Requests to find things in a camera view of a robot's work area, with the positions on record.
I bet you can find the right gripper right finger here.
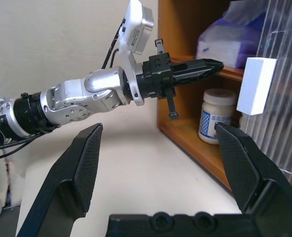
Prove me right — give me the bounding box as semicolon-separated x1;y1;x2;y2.
214;122;292;237

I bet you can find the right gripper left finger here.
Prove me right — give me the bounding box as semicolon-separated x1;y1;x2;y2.
16;122;104;237

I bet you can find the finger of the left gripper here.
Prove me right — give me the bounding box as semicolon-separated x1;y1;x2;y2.
172;58;224;74
173;67;223;86

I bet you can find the purple tissue pack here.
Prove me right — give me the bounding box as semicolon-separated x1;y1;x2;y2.
196;1;267;69

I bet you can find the white jar with blue label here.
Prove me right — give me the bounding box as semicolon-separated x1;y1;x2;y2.
198;88;238;146

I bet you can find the white door handle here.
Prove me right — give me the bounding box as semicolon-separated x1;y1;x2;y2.
236;57;278;116

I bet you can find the ribbed clear sliding door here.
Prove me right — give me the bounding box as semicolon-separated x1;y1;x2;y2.
239;0;292;188

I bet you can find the wooden cabinet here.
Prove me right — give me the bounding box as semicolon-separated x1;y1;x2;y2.
157;0;292;196

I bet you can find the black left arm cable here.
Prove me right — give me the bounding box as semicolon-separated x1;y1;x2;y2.
0;18;126;161

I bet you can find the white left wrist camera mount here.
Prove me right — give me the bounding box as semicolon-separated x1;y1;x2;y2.
118;0;156;107

